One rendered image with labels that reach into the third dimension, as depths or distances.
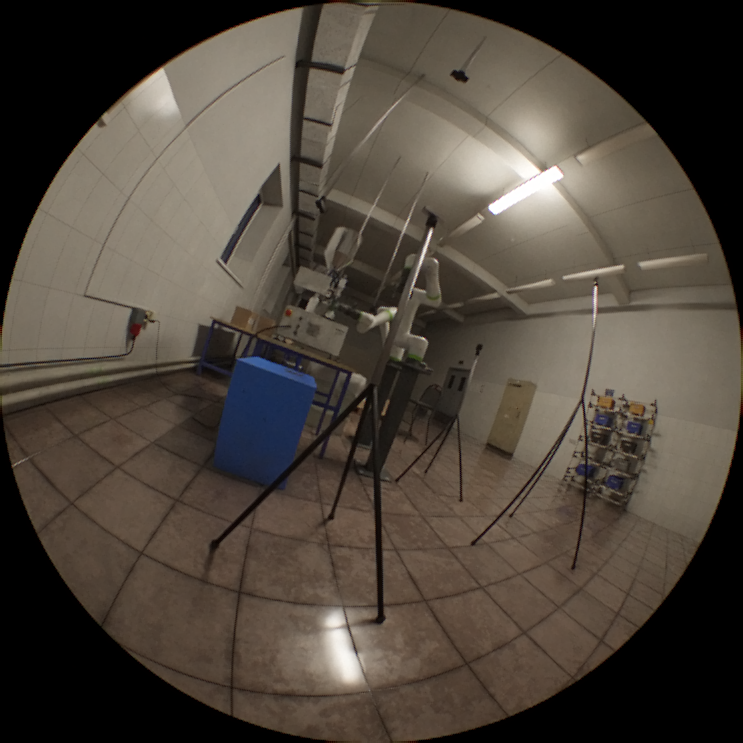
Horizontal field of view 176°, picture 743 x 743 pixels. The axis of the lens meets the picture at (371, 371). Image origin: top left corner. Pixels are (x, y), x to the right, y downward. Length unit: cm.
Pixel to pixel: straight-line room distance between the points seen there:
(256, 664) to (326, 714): 21
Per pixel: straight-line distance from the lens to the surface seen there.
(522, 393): 653
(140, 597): 85
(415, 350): 188
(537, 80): 386
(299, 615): 87
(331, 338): 177
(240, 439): 129
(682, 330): 615
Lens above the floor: 75
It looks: 1 degrees up
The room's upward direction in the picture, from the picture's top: 20 degrees clockwise
